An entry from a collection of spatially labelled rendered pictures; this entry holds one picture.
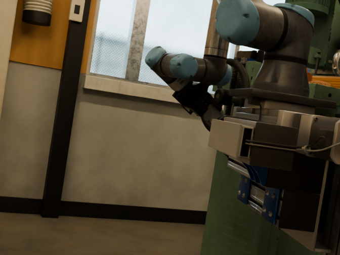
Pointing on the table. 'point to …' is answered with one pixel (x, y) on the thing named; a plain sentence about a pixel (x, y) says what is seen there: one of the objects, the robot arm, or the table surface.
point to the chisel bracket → (312, 56)
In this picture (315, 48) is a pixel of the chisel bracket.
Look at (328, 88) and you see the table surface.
